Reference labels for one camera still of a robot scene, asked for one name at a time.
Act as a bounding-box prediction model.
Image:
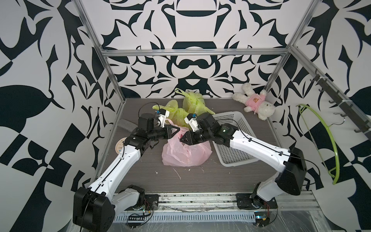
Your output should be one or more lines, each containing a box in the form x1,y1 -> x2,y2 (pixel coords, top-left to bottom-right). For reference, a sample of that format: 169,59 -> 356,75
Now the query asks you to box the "white plush bunny pink shirt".
232,83 -> 275,120

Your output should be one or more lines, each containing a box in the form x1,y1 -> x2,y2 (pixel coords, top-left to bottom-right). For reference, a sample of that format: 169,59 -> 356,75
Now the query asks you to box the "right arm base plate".
235,193 -> 278,210

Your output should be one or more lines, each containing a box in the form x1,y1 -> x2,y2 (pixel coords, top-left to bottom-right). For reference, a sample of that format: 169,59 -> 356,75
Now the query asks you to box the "white plastic basket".
213,111 -> 259,167

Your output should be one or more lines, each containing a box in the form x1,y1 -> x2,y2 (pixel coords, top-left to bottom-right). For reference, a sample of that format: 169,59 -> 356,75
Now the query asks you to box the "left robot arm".
72,109 -> 180,232

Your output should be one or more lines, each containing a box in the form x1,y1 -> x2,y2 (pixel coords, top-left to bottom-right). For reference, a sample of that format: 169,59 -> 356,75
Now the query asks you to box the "pink plastic bag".
162,119 -> 212,167

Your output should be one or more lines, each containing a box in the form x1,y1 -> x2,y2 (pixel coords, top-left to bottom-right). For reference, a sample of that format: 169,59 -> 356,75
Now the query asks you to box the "grey oval stone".
117,119 -> 138,133

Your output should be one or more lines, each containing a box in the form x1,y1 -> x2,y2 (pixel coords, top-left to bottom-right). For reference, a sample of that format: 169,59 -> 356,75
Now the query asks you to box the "black wall hook rack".
311,69 -> 371,140

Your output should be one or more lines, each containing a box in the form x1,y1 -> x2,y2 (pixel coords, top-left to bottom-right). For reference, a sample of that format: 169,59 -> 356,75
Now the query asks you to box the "green plastic bag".
152,100 -> 190,129
175,88 -> 215,115

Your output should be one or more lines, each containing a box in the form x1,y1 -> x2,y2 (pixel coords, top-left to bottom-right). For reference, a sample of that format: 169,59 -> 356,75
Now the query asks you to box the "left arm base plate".
145,194 -> 159,211

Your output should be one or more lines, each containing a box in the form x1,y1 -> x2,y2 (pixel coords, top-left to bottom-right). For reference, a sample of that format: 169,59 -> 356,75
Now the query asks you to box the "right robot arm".
180,113 -> 307,209

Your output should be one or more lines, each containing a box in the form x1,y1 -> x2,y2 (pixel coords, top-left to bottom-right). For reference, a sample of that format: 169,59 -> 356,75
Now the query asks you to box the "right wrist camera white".
184,114 -> 200,132

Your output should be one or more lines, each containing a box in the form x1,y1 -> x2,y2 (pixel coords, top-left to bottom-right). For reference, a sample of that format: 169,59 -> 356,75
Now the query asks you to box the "small round clock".
115,137 -> 126,154

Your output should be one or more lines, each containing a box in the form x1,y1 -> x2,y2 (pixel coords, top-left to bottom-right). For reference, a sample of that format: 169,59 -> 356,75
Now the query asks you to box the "green hoop hanger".
297,104 -> 341,185

